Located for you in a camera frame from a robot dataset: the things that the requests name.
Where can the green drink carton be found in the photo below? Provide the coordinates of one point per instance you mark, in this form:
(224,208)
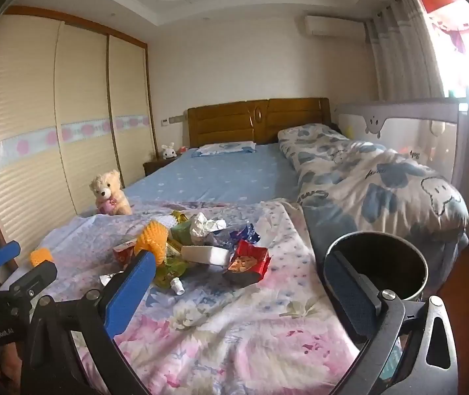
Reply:
(179,234)

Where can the silver foil scrap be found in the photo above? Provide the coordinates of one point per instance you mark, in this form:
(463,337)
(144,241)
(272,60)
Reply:
(109,279)

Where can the long wall socket strip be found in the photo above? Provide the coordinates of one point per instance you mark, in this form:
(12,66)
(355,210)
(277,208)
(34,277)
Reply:
(177,119)

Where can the grey bed guard rail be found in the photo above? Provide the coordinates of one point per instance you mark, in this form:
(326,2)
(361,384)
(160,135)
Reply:
(403,127)

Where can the white foam net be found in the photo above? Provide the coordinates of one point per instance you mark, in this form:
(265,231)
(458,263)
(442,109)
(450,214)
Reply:
(160,219)

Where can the green clear packet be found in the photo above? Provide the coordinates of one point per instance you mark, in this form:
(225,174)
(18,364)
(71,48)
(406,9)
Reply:
(170,271)

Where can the white tissue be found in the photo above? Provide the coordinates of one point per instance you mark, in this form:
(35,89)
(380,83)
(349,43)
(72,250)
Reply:
(205,226)

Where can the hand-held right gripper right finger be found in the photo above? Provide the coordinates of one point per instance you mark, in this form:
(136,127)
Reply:
(353,296)

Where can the yellow wrapper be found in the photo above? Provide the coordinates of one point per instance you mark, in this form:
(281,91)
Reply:
(178,217)

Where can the hanging red clothes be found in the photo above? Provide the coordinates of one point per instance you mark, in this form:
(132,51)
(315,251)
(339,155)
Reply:
(454,35)

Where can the blue bed sheet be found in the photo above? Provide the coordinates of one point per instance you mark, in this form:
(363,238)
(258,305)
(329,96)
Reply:
(218,177)

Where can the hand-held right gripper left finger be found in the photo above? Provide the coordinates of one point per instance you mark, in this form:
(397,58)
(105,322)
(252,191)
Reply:
(131,292)

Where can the grey patterned curtain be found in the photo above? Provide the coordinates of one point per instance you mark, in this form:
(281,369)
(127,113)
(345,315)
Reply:
(403,49)

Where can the pink floral blanket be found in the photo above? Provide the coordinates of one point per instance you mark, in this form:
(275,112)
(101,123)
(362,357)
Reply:
(238,317)

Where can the blue pillow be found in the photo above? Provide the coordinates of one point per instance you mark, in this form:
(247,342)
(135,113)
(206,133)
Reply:
(224,149)

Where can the wooden bed headboard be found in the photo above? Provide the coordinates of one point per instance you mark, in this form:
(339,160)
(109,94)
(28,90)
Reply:
(226,123)

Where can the dark wooden nightstand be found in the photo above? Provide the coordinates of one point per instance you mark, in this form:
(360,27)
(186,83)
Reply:
(156,166)

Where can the small white tube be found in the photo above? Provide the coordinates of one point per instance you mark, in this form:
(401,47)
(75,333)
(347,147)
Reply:
(177,286)

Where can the blue clear plastic wrapper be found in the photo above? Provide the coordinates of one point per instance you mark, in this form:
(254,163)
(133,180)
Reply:
(242,234)

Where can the white rabbit plush toy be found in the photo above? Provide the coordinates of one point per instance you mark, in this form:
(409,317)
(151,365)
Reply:
(169,152)

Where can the round waste bin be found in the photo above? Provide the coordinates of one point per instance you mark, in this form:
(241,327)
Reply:
(403,267)

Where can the beige teddy bear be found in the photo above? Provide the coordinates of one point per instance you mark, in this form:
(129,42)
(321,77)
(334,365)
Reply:
(107,193)

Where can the white blue cloud quilt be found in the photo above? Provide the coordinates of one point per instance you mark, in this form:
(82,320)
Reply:
(382,181)

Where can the red snack packet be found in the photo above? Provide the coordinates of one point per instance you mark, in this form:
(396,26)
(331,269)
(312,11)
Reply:
(247,261)

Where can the white wall air conditioner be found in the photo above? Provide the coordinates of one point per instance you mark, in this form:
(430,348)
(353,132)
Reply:
(333,26)

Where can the red white carton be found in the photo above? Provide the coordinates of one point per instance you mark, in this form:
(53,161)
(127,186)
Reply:
(123,252)

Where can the beige sliding door wardrobe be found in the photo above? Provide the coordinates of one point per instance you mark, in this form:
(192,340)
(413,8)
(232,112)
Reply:
(25,90)

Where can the white foam box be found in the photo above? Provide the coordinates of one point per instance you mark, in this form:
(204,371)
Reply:
(205,255)

